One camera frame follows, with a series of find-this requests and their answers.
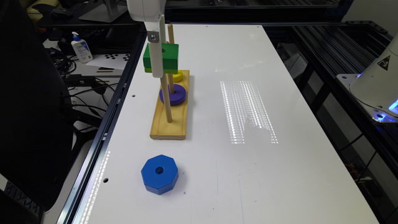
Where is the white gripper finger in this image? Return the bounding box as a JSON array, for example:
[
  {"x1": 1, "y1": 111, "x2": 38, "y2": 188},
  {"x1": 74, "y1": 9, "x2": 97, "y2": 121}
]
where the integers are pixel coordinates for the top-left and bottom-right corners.
[
  {"x1": 159, "y1": 15, "x2": 167, "y2": 44},
  {"x1": 147, "y1": 22, "x2": 164, "y2": 78}
]

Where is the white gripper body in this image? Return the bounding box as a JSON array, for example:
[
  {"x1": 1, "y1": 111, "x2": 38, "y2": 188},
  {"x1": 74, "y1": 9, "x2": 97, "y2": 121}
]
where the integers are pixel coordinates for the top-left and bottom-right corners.
[{"x1": 126, "y1": 0, "x2": 166, "y2": 22}]

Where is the green square block with hole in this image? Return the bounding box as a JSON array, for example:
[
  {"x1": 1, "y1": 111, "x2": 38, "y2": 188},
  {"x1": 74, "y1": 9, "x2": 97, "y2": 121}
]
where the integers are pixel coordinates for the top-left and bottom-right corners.
[{"x1": 143, "y1": 44, "x2": 178, "y2": 74}]

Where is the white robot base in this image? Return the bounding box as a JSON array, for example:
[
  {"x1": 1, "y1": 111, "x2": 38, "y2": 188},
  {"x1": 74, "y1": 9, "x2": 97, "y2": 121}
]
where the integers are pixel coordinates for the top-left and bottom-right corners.
[{"x1": 337, "y1": 37, "x2": 397, "y2": 123}]

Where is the blue octagonal block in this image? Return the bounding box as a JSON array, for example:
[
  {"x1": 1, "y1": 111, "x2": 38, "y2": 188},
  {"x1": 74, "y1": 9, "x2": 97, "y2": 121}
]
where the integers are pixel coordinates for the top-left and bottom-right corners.
[{"x1": 141, "y1": 154, "x2": 178, "y2": 195}]

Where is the rear wooden peg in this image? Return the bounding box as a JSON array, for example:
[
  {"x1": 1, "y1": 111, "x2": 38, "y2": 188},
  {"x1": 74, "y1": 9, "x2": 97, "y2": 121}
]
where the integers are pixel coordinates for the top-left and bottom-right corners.
[{"x1": 167, "y1": 24, "x2": 175, "y2": 44}]

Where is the monitor stand base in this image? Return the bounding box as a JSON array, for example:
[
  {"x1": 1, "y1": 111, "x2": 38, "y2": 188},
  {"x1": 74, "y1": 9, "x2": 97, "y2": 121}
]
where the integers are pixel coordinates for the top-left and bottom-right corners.
[{"x1": 79, "y1": 0, "x2": 127, "y2": 23}]

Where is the checkerboard calibration sheet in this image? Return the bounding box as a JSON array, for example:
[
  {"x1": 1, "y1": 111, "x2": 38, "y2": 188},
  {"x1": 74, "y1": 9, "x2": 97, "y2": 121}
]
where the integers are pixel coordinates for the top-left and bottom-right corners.
[{"x1": 87, "y1": 54, "x2": 130, "y2": 70}]

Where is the front wooden peg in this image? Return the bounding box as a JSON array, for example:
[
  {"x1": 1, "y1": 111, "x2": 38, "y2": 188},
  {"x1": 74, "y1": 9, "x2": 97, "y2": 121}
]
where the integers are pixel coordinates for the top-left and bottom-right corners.
[{"x1": 160, "y1": 74, "x2": 172, "y2": 123}]

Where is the white pump lotion bottle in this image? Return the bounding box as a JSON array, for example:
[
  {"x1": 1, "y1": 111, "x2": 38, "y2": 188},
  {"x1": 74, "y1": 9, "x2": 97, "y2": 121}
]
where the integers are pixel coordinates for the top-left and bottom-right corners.
[{"x1": 71, "y1": 32, "x2": 93, "y2": 63}]

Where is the black computer mouse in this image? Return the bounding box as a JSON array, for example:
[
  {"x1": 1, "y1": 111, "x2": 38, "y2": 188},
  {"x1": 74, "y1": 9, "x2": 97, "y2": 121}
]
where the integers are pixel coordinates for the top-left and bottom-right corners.
[{"x1": 50, "y1": 8, "x2": 73, "y2": 19}]

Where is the wooden peg base board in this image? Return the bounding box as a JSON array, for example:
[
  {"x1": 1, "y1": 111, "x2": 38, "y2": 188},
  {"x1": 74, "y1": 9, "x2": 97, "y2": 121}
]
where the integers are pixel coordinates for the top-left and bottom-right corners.
[{"x1": 149, "y1": 69, "x2": 190, "y2": 141}]

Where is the yellow ring disc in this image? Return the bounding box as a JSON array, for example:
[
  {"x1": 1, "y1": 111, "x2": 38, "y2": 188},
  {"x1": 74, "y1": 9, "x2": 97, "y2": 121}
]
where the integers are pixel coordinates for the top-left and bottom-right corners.
[{"x1": 172, "y1": 70, "x2": 183, "y2": 83}]

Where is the purple ring disc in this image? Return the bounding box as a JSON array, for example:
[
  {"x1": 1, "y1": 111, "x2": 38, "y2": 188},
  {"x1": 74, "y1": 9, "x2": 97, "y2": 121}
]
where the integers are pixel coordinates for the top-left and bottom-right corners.
[{"x1": 169, "y1": 84, "x2": 187, "y2": 106}]

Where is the black cable bundle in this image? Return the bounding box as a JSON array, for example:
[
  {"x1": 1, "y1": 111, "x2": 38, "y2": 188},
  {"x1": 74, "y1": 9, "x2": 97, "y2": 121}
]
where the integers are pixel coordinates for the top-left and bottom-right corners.
[{"x1": 48, "y1": 48, "x2": 77, "y2": 78}]

